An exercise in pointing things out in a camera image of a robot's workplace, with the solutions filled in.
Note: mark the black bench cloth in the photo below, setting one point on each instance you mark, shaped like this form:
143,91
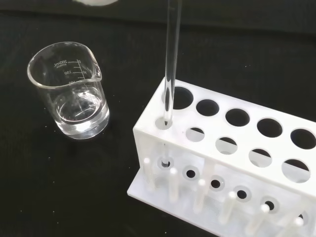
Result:
37,172

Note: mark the white test tube rack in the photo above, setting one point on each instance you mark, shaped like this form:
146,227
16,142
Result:
177,129

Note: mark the clear glass beaker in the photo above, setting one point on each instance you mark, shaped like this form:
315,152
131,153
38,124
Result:
81,128

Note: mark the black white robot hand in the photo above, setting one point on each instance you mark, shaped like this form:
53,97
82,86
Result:
96,2

